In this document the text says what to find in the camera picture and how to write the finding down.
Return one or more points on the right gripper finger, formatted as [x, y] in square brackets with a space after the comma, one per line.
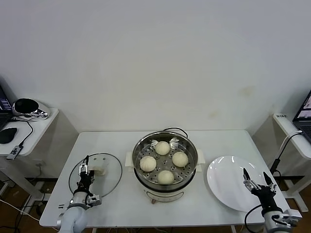
[249, 183]
[271, 188]

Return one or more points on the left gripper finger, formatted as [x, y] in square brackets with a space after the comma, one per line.
[92, 173]
[83, 168]

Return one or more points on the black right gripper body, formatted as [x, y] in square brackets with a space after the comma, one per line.
[266, 196]

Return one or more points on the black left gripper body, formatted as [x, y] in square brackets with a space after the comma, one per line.
[86, 182]

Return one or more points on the white steamed baozi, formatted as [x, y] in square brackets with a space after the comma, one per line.
[147, 163]
[162, 148]
[166, 177]
[180, 159]

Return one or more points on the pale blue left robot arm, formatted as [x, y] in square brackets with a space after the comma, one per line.
[73, 218]

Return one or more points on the stainless steel steamer basket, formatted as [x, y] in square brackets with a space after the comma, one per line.
[143, 145]

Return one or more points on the white round plate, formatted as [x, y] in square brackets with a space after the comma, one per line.
[226, 179]

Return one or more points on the white side table with mouse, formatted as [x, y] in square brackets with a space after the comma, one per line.
[36, 131]

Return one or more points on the grey usb hub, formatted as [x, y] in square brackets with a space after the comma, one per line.
[14, 152]

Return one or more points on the white label sticker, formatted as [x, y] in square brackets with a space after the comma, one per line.
[281, 116]

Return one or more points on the cream electric pot base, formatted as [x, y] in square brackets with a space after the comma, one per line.
[162, 194]

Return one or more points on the black computer mouse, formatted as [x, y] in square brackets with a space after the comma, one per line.
[8, 134]

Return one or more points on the black laptop beside chrome object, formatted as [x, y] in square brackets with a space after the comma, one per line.
[3, 106]

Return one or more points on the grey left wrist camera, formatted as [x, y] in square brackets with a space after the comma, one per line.
[94, 200]

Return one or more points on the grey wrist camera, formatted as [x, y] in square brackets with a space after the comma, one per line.
[291, 214]
[94, 200]

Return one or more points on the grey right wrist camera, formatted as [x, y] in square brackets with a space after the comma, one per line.
[291, 214]

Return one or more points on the white wall socket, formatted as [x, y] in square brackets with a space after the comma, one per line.
[40, 165]

